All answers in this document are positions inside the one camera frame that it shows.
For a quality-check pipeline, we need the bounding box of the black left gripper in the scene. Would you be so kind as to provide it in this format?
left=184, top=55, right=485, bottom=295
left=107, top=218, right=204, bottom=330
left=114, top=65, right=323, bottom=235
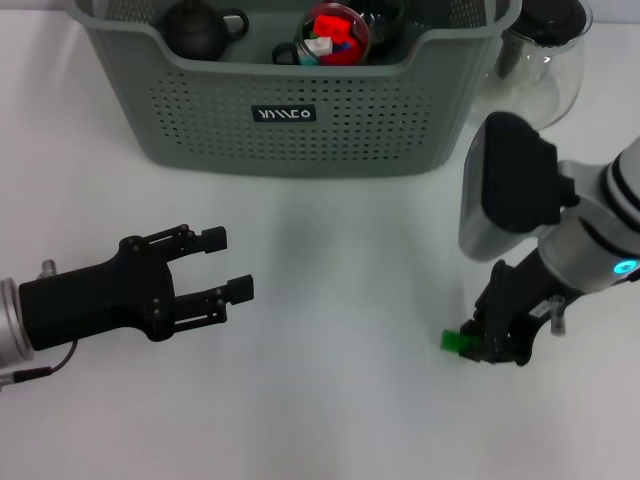
left=18, top=224, right=255, bottom=352

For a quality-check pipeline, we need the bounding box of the left gripper cable silver plug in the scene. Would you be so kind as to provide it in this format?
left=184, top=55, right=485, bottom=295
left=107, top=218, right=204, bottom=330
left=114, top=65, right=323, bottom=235
left=0, top=258, right=79, bottom=392

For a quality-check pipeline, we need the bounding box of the translucent white toy brick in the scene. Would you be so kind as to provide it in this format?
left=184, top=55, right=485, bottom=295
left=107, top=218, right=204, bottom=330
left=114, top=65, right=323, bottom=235
left=305, top=36, right=335, bottom=57

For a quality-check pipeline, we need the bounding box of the right gripper cable silver plug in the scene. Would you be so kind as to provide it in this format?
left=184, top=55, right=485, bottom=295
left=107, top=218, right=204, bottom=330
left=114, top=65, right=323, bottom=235
left=548, top=294, right=567, bottom=337

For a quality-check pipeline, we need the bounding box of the glass teacup black sleeve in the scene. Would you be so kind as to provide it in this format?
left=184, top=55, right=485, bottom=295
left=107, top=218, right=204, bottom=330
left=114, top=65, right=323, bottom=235
left=359, top=0, right=406, bottom=51
left=272, top=2, right=374, bottom=67

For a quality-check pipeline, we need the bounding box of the orange-red long toy brick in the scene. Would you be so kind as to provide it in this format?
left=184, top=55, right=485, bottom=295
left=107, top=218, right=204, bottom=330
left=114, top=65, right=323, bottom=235
left=313, top=14, right=354, bottom=42

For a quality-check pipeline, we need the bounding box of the grey-green perforated storage bin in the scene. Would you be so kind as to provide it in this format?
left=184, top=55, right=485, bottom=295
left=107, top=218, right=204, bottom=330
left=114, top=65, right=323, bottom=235
left=74, top=0, right=524, bottom=179

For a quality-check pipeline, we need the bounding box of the black clay teapot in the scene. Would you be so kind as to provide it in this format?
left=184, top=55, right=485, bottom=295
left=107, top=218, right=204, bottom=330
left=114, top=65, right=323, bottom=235
left=159, top=0, right=250, bottom=61

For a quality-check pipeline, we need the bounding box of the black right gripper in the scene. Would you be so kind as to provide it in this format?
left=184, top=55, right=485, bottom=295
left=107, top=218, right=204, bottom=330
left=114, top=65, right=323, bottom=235
left=459, top=249, right=571, bottom=369

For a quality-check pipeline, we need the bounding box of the glass carafe black lid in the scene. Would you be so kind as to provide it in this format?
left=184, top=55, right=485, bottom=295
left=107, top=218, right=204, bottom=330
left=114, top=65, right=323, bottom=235
left=467, top=0, right=594, bottom=132

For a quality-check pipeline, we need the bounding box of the gripper cable silver plug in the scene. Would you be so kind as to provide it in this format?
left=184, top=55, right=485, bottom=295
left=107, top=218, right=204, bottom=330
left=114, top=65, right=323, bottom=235
left=0, top=258, right=79, bottom=392
left=548, top=294, right=567, bottom=337

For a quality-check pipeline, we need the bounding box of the dark red toy brick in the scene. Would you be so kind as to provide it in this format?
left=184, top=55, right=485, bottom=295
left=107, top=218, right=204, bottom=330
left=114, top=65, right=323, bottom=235
left=322, top=40, right=365, bottom=66

